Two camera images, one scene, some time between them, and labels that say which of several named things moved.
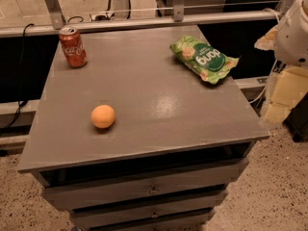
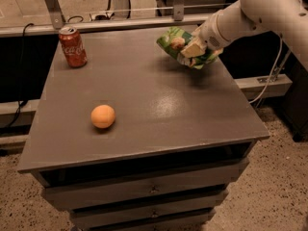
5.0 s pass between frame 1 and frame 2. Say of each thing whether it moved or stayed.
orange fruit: stayed
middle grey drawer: stayed
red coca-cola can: stayed
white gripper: moved
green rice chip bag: moved
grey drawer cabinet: stayed
